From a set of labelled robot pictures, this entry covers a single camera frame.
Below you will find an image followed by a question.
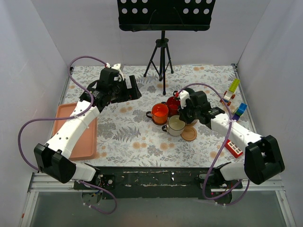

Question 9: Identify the woven rattan coaster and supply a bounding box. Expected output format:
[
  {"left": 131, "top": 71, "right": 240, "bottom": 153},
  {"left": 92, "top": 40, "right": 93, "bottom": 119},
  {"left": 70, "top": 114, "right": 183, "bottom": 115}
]
[{"left": 188, "top": 119, "right": 198, "bottom": 126}]

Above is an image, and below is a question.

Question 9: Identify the red cup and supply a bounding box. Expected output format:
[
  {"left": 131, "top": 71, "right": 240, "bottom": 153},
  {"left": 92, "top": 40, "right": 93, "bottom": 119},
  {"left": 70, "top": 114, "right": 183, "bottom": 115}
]
[{"left": 162, "top": 96, "right": 180, "bottom": 117}]

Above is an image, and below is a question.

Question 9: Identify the light wooden coaster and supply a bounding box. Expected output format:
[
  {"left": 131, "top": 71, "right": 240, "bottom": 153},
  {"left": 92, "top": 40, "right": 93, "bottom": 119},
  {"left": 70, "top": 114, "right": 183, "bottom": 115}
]
[{"left": 181, "top": 126, "right": 197, "bottom": 141}]

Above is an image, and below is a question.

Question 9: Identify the cream white cup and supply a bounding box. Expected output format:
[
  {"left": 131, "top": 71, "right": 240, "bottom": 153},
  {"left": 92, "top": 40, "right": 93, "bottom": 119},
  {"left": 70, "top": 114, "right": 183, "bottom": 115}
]
[{"left": 161, "top": 115, "right": 186, "bottom": 136}]

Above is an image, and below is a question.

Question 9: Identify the orange cup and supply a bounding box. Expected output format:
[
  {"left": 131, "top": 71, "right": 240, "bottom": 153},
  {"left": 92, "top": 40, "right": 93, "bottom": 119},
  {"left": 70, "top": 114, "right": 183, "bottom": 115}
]
[{"left": 146, "top": 103, "right": 169, "bottom": 125}]

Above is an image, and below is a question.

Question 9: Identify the dark green cup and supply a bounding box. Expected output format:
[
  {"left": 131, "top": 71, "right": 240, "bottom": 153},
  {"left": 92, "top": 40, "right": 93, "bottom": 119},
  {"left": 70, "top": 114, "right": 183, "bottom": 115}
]
[{"left": 173, "top": 87, "right": 195, "bottom": 96}]

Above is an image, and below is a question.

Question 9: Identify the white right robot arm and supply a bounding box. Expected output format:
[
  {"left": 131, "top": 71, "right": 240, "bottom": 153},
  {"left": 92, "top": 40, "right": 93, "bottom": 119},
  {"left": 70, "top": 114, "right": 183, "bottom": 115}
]
[{"left": 177, "top": 90, "right": 285, "bottom": 188}]

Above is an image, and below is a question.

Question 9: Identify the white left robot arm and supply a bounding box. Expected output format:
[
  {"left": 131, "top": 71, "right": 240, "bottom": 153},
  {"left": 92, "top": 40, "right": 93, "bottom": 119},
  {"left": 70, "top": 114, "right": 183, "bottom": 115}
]
[{"left": 34, "top": 68, "right": 142, "bottom": 189}]

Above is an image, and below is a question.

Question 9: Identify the toy car with yellow block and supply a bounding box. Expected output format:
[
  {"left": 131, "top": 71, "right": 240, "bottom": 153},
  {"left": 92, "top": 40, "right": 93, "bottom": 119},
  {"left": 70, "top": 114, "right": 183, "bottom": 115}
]
[{"left": 219, "top": 79, "right": 240, "bottom": 106}]

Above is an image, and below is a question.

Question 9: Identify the floral patterned table mat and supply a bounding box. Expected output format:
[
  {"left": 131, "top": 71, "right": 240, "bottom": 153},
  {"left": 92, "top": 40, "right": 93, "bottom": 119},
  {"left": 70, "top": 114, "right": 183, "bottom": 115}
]
[{"left": 46, "top": 65, "right": 263, "bottom": 168}]

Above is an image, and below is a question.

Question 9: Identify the blue green purple block toy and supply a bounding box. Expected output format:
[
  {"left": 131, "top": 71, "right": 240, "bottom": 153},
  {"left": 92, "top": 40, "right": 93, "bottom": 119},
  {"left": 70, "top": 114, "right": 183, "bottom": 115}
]
[{"left": 232, "top": 103, "right": 247, "bottom": 121}]

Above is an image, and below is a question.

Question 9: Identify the red toy window block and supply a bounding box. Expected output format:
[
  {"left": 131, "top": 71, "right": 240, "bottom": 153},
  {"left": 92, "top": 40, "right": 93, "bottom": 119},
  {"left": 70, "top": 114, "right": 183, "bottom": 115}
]
[{"left": 225, "top": 140, "right": 243, "bottom": 158}]

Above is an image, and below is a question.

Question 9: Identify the pink plastic tray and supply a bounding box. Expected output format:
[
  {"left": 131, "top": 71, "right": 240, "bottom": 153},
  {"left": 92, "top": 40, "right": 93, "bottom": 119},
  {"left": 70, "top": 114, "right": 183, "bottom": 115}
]
[{"left": 56, "top": 103, "right": 98, "bottom": 161}]

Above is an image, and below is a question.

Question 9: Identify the black music stand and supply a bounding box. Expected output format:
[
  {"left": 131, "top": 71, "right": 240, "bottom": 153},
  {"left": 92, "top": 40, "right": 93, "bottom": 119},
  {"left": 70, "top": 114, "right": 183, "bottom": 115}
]
[{"left": 117, "top": 0, "right": 215, "bottom": 83}]

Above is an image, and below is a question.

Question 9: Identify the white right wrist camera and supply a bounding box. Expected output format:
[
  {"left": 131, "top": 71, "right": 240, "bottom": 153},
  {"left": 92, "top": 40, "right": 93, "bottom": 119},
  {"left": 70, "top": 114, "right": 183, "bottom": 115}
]
[{"left": 174, "top": 90, "right": 190, "bottom": 109}]

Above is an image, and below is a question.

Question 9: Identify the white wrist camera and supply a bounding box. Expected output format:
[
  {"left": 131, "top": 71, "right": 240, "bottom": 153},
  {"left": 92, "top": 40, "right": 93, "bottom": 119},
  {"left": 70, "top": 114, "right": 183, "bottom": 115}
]
[
  {"left": 174, "top": 90, "right": 190, "bottom": 109},
  {"left": 105, "top": 62, "right": 125, "bottom": 82}
]

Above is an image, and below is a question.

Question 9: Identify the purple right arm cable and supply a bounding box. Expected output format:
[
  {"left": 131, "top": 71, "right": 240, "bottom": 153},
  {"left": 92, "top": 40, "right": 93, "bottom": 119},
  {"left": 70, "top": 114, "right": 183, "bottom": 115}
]
[{"left": 175, "top": 83, "right": 250, "bottom": 206}]

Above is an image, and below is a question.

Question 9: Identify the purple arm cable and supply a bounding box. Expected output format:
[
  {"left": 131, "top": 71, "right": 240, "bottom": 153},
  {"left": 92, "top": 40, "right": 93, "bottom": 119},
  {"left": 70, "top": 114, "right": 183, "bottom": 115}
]
[
  {"left": 175, "top": 83, "right": 250, "bottom": 206},
  {"left": 18, "top": 55, "right": 118, "bottom": 215}
]

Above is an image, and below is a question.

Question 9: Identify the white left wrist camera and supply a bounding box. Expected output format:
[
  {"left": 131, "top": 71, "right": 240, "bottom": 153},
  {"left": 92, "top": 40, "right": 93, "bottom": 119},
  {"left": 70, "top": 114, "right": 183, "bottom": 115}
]
[{"left": 105, "top": 62, "right": 125, "bottom": 82}]

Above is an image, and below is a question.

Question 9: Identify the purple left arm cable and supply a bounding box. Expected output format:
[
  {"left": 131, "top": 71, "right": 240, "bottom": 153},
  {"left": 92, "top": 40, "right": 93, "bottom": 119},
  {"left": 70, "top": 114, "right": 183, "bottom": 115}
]
[{"left": 18, "top": 55, "right": 118, "bottom": 215}]

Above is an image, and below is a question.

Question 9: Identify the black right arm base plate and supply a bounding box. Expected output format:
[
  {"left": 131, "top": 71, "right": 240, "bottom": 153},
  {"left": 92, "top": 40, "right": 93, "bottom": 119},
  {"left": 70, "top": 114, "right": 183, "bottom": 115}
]
[{"left": 198, "top": 174, "right": 238, "bottom": 189}]

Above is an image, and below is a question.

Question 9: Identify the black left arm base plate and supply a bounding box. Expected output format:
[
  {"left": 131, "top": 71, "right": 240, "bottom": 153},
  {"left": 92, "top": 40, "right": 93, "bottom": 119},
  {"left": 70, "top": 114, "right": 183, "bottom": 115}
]
[{"left": 73, "top": 174, "right": 116, "bottom": 190}]

